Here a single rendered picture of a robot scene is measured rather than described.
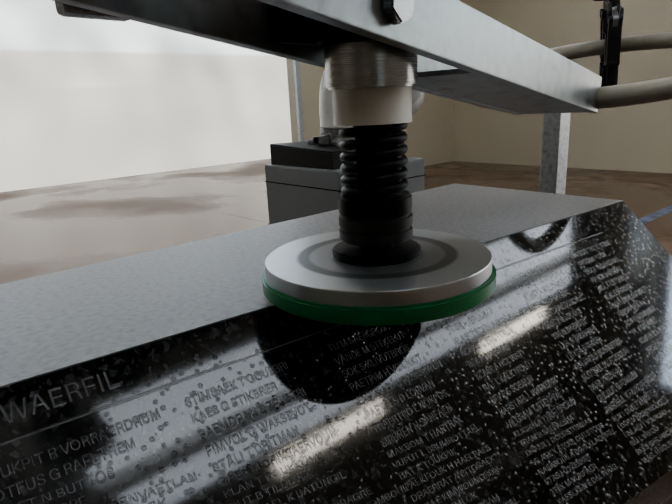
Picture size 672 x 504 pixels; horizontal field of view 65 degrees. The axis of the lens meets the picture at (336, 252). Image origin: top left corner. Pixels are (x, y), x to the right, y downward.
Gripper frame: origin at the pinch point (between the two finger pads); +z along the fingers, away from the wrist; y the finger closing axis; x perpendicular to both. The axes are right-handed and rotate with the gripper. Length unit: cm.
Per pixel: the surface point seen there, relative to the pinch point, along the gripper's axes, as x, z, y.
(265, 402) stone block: -37, -2, 101
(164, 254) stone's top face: -60, -4, 80
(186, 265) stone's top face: -54, -5, 84
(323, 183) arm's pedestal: -76, 25, -16
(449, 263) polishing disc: -24, -7, 88
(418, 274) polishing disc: -26, -8, 91
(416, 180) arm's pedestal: -52, 36, -41
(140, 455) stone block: -43, -4, 109
